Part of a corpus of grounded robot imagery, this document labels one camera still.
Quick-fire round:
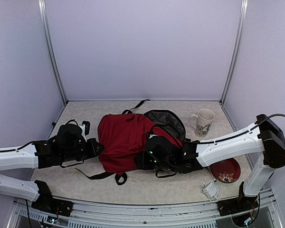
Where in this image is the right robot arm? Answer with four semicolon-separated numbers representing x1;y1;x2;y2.
134;114;285;211

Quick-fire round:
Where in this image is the aluminium frame right post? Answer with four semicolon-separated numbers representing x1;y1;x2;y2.
219;0;249;106

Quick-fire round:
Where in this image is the red floral plate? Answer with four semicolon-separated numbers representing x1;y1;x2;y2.
210;158;241;183

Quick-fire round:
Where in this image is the aluminium frame left post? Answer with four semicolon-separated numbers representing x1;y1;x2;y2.
38;0;68;107

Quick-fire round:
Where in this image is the aluminium frame post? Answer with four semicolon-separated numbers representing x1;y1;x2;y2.
38;0;68;107
219;0;249;106

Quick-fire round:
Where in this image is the red student backpack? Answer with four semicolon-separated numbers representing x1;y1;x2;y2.
88;109;186;185

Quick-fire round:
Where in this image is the white charger with cable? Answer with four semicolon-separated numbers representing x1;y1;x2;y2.
200;179;221;203

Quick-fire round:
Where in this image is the aluminium front rail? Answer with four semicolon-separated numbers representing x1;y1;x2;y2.
7;197;283;228

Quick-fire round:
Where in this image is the white floral mug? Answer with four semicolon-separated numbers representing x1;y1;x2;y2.
188;108;216;138

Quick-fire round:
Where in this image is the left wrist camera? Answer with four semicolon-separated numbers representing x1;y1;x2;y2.
80;121;90;141

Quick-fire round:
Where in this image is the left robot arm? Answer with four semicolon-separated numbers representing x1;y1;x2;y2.
0;120;104;211

